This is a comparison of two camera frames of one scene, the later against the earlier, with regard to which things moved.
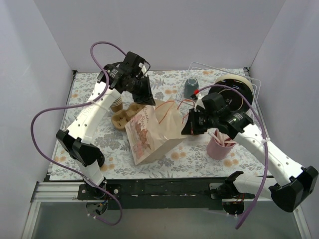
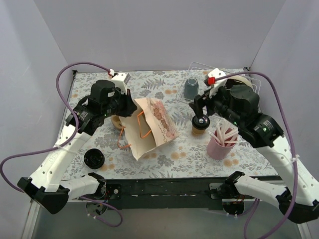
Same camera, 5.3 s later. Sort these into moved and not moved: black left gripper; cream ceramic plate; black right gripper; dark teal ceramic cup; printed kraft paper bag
Moved: printed kraft paper bag; black left gripper; black right gripper
Not moved: cream ceramic plate; dark teal ceramic cup
